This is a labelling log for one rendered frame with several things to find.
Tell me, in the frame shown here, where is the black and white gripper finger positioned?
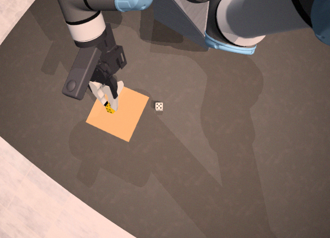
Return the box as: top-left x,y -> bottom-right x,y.
103,72 -> 124,111
88,81 -> 108,107

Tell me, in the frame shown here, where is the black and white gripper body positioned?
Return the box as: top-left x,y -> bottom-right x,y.
74,23 -> 127,85

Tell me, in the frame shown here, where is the white die with black pips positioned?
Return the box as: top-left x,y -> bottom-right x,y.
155,103 -> 163,111

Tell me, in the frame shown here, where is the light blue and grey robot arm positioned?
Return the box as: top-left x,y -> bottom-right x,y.
57,0 -> 330,100

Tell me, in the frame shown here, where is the yellow die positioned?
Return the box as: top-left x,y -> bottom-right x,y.
105,103 -> 115,114

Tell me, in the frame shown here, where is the orange flat mat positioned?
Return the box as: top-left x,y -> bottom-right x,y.
86,87 -> 149,142

